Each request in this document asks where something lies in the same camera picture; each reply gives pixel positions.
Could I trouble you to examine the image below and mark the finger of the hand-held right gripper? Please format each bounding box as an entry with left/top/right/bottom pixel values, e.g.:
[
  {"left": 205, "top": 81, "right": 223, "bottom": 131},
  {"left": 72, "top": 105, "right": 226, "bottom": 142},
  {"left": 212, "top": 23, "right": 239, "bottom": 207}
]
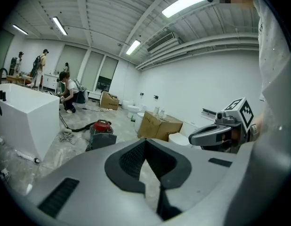
[
  {"left": 201, "top": 145, "right": 227, "bottom": 153},
  {"left": 189, "top": 123, "right": 228, "bottom": 147}
]

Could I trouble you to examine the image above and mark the person's right forearm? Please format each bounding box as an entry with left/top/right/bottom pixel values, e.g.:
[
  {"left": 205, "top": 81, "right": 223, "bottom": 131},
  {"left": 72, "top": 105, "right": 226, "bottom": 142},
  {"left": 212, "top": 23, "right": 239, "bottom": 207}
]
[{"left": 254, "top": 113, "right": 266, "bottom": 137}]

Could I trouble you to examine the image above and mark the ceiling light strip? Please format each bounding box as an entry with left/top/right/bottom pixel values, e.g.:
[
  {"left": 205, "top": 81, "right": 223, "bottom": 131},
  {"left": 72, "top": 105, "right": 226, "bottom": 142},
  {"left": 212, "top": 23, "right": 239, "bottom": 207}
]
[
  {"left": 161, "top": 0, "right": 208, "bottom": 18},
  {"left": 52, "top": 16, "right": 68, "bottom": 36},
  {"left": 12, "top": 24, "right": 29, "bottom": 36},
  {"left": 125, "top": 39, "right": 142, "bottom": 56}
]

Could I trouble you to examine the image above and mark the coiled white power cable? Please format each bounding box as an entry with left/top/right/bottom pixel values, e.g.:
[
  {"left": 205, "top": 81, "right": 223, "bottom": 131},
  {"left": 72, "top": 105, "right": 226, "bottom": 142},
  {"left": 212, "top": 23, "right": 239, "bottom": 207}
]
[{"left": 59, "top": 128, "right": 76, "bottom": 145}]

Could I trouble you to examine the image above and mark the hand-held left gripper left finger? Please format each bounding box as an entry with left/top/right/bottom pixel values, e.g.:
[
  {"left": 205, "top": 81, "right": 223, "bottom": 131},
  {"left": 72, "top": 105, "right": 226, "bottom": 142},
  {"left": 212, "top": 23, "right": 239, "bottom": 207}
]
[{"left": 24, "top": 137, "right": 163, "bottom": 226}]

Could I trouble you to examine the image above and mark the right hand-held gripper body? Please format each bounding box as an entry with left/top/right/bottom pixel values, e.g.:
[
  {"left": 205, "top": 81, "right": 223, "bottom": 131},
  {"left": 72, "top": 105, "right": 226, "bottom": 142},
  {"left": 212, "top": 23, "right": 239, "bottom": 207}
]
[{"left": 215, "top": 97, "right": 255, "bottom": 154}]

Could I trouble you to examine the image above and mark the white wrist strap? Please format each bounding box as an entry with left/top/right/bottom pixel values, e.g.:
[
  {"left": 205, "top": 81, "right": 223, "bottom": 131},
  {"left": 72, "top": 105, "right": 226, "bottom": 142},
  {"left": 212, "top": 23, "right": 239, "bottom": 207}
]
[{"left": 250, "top": 123, "right": 258, "bottom": 141}]

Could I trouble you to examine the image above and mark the black vacuum hose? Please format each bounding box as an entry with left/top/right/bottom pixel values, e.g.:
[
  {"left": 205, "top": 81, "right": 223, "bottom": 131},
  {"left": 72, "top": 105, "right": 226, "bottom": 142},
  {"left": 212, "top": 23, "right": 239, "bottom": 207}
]
[{"left": 58, "top": 112, "right": 94, "bottom": 133}]

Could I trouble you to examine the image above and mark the person's right hand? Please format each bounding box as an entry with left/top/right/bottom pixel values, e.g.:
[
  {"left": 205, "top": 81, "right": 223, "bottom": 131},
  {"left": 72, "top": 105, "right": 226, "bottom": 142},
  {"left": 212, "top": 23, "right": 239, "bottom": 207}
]
[{"left": 231, "top": 129, "right": 242, "bottom": 141}]

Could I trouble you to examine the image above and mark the white tube with black cap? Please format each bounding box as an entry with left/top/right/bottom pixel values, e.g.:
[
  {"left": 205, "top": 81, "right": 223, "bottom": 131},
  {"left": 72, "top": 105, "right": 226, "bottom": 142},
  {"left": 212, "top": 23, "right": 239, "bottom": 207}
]
[{"left": 15, "top": 149, "right": 41, "bottom": 165}]

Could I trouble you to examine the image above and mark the wooden table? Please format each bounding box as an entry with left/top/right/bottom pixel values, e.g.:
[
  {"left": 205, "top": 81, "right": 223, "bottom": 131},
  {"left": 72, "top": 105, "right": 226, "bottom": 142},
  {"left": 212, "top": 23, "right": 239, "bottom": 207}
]
[{"left": 6, "top": 74, "right": 33, "bottom": 87}]

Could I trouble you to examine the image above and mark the green bathtub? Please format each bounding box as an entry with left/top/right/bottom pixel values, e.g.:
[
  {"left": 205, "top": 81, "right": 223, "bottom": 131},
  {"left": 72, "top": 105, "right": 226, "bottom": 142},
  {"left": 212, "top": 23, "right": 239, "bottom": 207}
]
[{"left": 61, "top": 81, "right": 87, "bottom": 105}]

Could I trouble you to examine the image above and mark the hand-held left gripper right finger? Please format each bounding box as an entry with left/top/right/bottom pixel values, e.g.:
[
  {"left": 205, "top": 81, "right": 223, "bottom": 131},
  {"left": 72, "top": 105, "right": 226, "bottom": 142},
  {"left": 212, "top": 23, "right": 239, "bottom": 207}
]
[{"left": 145, "top": 137, "right": 241, "bottom": 226}]

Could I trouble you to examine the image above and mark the window with roller blind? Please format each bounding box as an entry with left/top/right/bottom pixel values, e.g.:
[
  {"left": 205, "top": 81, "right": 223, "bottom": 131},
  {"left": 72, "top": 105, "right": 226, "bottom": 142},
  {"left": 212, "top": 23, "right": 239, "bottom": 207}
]
[
  {"left": 96, "top": 55, "right": 119, "bottom": 92},
  {"left": 86, "top": 50, "right": 105, "bottom": 91},
  {"left": 57, "top": 44, "right": 88, "bottom": 89}
]

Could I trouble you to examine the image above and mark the white towel rack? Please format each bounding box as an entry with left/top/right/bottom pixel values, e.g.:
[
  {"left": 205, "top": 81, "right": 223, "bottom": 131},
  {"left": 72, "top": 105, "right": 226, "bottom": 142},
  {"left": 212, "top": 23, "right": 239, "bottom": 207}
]
[{"left": 201, "top": 107, "right": 218, "bottom": 121}]

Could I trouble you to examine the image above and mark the closed brown cardboard box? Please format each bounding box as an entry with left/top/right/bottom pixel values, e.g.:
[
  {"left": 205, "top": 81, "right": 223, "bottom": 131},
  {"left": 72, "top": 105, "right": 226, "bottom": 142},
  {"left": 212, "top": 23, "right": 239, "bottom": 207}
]
[{"left": 137, "top": 110, "right": 184, "bottom": 142}]

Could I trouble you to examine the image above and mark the ceiling air conditioner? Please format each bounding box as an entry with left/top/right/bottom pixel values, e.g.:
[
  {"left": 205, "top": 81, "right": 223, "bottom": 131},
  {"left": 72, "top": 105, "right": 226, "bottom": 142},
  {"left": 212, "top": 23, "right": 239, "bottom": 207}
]
[{"left": 146, "top": 32, "right": 179, "bottom": 54}]

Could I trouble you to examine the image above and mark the white bathtub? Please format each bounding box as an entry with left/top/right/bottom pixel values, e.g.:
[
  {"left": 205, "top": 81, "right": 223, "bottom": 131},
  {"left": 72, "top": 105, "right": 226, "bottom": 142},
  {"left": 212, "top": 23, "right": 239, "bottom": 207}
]
[{"left": 0, "top": 83, "right": 61, "bottom": 162}]

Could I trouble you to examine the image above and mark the open brown cardboard box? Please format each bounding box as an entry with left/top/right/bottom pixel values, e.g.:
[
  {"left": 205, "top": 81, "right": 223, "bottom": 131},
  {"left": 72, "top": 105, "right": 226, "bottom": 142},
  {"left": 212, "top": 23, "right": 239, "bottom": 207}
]
[{"left": 99, "top": 91, "right": 120, "bottom": 111}]

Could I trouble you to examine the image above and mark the person's light grey shirt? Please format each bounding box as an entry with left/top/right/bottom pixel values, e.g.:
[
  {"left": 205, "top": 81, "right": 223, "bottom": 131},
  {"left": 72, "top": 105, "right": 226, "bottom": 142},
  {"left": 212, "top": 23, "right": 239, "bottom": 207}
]
[{"left": 252, "top": 0, "right": 291, "bottom": 101}]

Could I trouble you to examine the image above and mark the white cabinet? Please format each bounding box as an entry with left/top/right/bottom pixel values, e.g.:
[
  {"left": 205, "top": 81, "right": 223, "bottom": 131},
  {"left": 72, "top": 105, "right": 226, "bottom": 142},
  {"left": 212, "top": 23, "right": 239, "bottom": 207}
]
[{"left": 41, "top": 73, "right": 60, "bottom": 91}]

